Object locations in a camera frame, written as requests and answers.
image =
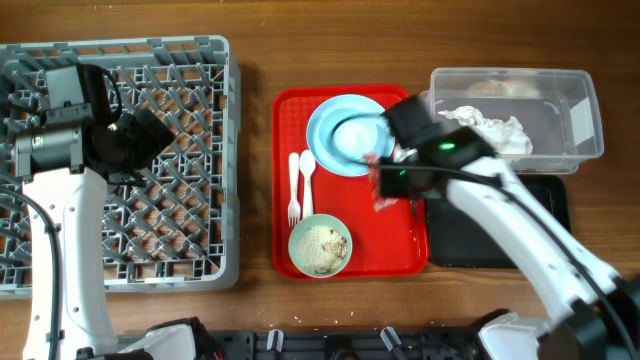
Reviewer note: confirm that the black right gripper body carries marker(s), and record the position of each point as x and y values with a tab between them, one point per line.
394	184

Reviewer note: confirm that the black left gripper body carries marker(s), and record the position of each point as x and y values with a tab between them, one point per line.
137	144

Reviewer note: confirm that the red snack wrapper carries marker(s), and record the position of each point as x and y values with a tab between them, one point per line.
380	203

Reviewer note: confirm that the green bowl with rice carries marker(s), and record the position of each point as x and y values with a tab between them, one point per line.
320	246

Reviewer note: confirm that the white napkin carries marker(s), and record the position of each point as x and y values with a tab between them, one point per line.
507	137

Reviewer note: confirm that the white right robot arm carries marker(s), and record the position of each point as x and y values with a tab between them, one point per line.
592	311

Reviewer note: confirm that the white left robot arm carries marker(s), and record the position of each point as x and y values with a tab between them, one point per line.
69	315

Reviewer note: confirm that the grey dishwasher rack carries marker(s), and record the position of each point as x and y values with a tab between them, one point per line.
179	230

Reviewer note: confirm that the light blue bowl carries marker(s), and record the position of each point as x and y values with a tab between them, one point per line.
360	135

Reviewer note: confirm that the red plastic tray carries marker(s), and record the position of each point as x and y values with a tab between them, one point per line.
389	242

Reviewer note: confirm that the light blue plate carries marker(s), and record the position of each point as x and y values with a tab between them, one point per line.
323	119

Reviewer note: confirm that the black plastic tray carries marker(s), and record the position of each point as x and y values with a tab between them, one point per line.
455	240

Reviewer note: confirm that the white plastic spoon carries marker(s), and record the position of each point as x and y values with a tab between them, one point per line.
307	165

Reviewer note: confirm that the white plastic fork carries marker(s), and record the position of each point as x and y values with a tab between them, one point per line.
294	209

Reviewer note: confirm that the clear plastic bin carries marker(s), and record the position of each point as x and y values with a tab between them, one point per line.
558	110

